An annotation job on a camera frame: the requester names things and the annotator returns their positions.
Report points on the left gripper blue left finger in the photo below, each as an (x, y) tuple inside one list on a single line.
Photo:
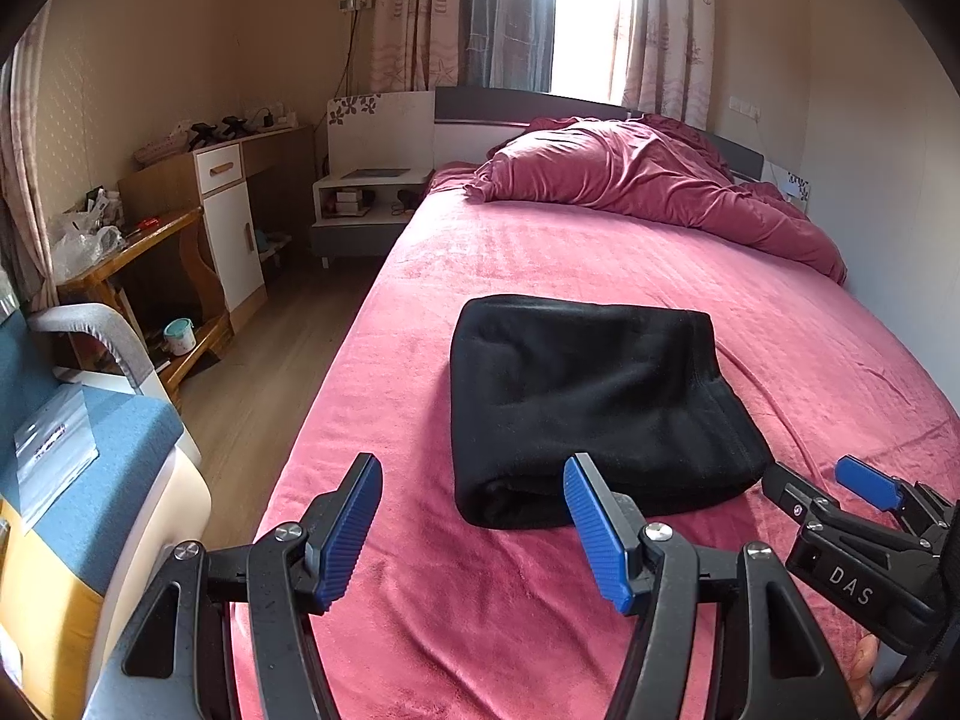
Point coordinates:
[(336, 525)]

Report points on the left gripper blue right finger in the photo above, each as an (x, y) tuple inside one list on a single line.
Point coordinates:
[(610, 528)]

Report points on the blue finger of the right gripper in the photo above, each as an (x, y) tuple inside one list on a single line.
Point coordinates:
[(881, 491)]

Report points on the black pants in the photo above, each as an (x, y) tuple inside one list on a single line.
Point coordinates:
[(535, 381)]

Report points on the person's right hand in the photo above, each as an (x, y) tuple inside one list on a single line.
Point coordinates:
[(899, 701)]

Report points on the pink bed with sheet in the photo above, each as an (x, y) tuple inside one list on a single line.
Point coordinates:
[(444, 619)]

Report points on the blue and yellow chair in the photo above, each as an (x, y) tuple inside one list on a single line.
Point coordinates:
[(100, 478)]

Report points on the teal plastic cup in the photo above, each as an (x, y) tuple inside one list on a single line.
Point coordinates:
[(179, 337)]

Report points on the wooden side table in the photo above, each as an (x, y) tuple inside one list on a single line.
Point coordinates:
[(164, 273)]

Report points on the white bedside table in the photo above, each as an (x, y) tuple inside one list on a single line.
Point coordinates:
[(361, 213)]

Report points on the white and wood cabinet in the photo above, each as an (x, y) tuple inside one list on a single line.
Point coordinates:
[(255, 185)]

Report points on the crumpled pink duvet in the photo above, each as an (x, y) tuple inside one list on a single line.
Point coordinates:
[(655, 169)]

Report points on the white plastic bag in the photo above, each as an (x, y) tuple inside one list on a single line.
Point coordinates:
[(85, 237)]

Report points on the dark grey headboard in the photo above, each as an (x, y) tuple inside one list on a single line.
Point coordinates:
[(472, 105)]

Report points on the patterned window curtains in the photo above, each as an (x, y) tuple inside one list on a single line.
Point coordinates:
[(649, 55)]

